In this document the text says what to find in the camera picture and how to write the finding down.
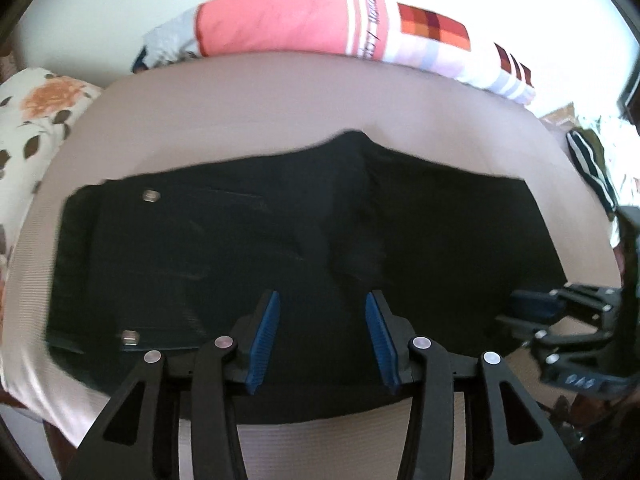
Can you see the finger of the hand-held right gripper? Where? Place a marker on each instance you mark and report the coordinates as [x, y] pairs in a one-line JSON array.
[[535, 305], [550, 335]]

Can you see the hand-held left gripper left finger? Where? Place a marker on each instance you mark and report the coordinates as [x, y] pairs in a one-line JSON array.
[[262, 340]]

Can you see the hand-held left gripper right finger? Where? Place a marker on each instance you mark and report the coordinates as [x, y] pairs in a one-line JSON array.
[[382, 345]]

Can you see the black pants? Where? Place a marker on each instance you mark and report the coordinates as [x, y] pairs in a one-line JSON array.
[[200, 260]]

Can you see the navy white striped garment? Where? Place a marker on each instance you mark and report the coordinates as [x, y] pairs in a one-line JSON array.
[[585, 160]]

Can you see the olive green garment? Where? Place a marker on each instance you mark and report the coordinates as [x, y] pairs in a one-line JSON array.
[[601, 152]]

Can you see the brown cardboard sheet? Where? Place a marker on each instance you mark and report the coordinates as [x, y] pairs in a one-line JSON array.
[[560, 117]]

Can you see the dark flat screen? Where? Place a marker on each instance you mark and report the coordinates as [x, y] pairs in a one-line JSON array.
[[631, 100]]

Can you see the white bed sheet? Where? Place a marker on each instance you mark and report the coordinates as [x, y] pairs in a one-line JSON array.
[[30, 410]]

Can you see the pink checked bolster pillow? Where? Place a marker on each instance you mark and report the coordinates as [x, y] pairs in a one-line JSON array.
[[270, 25]]

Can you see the floral white pillow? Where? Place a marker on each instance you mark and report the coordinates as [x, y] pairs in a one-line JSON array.
[[45, 105]]

